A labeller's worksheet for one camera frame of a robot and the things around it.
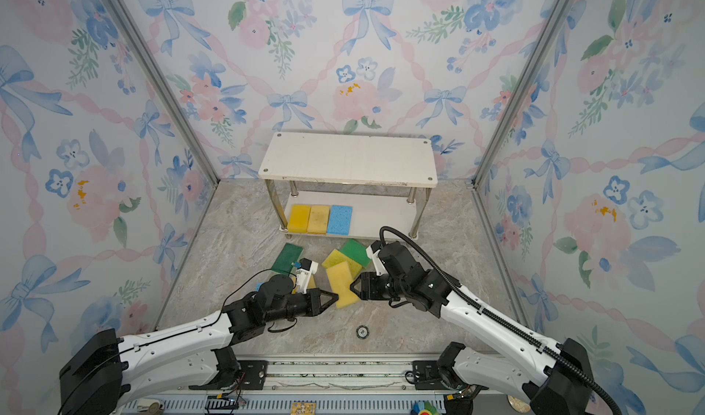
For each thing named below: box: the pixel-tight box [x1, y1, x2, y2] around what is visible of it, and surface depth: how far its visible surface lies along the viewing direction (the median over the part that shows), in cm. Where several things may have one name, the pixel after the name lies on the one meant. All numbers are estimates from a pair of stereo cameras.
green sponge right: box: [340, 238, 371, 268], surface depth 99 cm
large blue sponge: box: [326, 204, 354, 236], surface depth 100 cm
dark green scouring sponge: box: [270, 242, 305, 274], surface depth 97 cm
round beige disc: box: [506, 394, 532, 414], surface depth 71 cm
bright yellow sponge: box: [287, 204, 312, 234], surface depth 100 cm
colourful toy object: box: [412, 400, 440, 415], surface depth 70 cm
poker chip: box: [356, 325, 370, 340], surface depth 83 cm
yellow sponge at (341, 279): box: [325, 260, 361, 310], surface depth 77 cm
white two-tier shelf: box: [257, 132, 439, 240], surface depth 82 cm
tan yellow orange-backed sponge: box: [306, 204, 331, 236], surface depth 99 cm
